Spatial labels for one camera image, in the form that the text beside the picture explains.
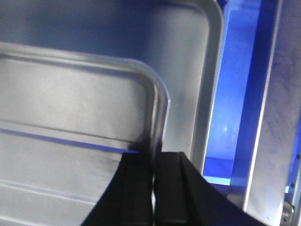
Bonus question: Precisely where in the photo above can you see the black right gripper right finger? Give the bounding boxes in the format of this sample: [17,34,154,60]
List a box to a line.
[155,152,263,226]

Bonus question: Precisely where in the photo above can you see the large grey plastic tray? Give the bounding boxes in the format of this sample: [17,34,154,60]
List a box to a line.
[0,0,223,170]

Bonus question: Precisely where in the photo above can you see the blue bin lower right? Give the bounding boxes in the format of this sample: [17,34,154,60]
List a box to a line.
[203,0,261,186]

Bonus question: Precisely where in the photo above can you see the right steel divider rail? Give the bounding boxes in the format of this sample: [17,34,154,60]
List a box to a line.
[229,0,299,226]

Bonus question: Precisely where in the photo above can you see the silver ribbed metal tray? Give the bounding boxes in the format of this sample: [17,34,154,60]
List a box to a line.
[0,42,170,226]

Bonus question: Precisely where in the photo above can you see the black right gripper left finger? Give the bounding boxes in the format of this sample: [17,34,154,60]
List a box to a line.
[81,153,152,226]

